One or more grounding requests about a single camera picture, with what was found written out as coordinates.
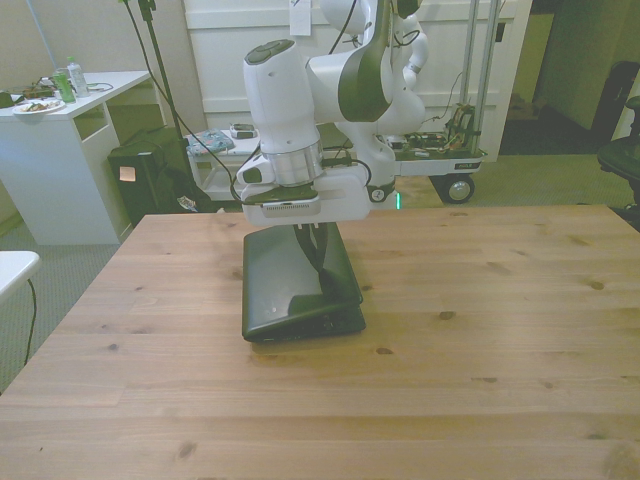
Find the patterned cloth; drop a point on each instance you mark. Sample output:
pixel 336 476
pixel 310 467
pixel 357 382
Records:
pixel 209 141

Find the aluminium pole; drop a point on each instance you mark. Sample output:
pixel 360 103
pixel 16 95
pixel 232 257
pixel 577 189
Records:
pixel 480 65

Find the white round-cornered table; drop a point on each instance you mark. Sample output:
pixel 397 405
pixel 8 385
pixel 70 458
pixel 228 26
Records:
pixel 15 272

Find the black laptop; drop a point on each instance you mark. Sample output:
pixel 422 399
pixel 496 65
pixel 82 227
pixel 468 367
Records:
pixel 280 285

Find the white paper tag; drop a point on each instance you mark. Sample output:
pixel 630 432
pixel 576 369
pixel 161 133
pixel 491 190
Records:
pixel 300 17

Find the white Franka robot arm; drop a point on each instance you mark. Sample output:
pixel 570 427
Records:
pixel 280 100

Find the black office chair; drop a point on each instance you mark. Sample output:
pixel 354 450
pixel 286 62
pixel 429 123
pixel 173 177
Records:
pixel 620 145

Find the clear plastic bottle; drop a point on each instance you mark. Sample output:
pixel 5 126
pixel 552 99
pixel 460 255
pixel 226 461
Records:
pixel 78 77

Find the green drink can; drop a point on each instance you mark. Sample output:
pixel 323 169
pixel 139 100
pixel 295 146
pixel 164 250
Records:
pixel 63 86

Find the white plate with food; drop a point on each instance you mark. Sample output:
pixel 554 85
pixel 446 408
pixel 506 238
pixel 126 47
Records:
pixel 39 106

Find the white desk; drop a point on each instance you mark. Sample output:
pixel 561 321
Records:
pixel 75 165

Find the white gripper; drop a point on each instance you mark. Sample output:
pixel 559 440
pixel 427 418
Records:
pixel 345 200

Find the small white robot arm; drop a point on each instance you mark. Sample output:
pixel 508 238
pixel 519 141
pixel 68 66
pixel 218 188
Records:
pixel 416 55

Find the white low shelf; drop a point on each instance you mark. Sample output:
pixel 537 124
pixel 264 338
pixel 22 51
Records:
pixel 220 170

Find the black computer tower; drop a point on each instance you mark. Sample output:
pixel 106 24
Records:
pixel 140 180

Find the black camera stand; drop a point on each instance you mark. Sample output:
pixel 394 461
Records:
pixel 160 65

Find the small grey device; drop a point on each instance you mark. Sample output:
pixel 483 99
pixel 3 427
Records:
pixel 243 131

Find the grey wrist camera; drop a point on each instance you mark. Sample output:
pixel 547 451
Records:
pixel 280 196

